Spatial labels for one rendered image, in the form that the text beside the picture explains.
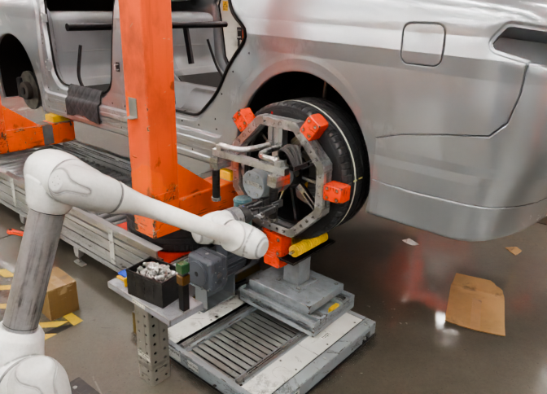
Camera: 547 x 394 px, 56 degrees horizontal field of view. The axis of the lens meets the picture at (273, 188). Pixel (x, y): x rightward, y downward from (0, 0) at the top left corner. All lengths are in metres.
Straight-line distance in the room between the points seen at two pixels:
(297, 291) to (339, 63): 1.15
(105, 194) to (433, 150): 1.22
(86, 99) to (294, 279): 2.02
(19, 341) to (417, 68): 1.63
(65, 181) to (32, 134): 2.82
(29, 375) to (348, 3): 1.71
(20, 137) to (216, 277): 2.16
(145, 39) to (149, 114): 0.32
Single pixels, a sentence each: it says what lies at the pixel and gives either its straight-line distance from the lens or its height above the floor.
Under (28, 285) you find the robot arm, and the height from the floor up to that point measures 0.80.
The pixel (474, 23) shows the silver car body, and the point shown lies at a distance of 1.96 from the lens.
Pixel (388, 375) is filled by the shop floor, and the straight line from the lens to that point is 2.56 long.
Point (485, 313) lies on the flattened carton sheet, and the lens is 3.15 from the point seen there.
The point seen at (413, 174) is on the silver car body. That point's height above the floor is 0.97.
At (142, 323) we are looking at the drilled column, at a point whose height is 0.31.
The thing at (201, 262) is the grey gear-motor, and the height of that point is 0.39.
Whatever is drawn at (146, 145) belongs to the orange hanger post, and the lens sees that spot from 2.38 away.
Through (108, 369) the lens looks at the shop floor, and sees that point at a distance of 2.60.
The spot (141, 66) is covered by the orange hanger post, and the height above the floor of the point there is 1.33.
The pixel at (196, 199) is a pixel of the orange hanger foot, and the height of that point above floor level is 0.65.
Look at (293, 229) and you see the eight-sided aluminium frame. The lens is 2.35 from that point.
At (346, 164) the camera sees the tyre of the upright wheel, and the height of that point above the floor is 0.96.
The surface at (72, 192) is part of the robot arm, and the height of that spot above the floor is 1.12.
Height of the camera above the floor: 1.60
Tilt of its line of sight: 20 degrees down
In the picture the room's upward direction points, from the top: 2 degrees clockwise
